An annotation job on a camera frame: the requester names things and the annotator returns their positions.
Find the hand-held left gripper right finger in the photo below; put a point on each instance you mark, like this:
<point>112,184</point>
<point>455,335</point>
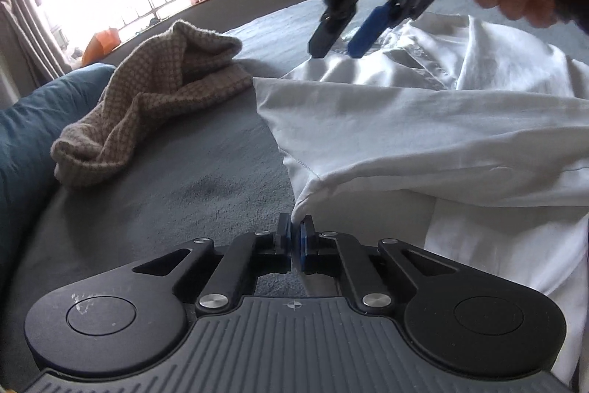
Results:
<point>303,245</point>

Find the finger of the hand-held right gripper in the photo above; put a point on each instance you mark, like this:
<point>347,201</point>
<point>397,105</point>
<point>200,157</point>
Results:
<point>327,35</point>
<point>368,31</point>

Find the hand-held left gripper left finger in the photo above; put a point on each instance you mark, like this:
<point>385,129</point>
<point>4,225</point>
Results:
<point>285,243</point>

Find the white button shirt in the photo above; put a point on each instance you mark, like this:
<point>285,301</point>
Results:
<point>414,135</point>

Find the beige checked sweater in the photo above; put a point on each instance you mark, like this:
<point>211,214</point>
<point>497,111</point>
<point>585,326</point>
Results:
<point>152,98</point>

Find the orange bag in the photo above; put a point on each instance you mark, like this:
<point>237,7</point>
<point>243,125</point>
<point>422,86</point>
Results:
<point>101,45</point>

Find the blue pillow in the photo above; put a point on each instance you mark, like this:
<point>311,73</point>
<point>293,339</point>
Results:
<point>32,135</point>

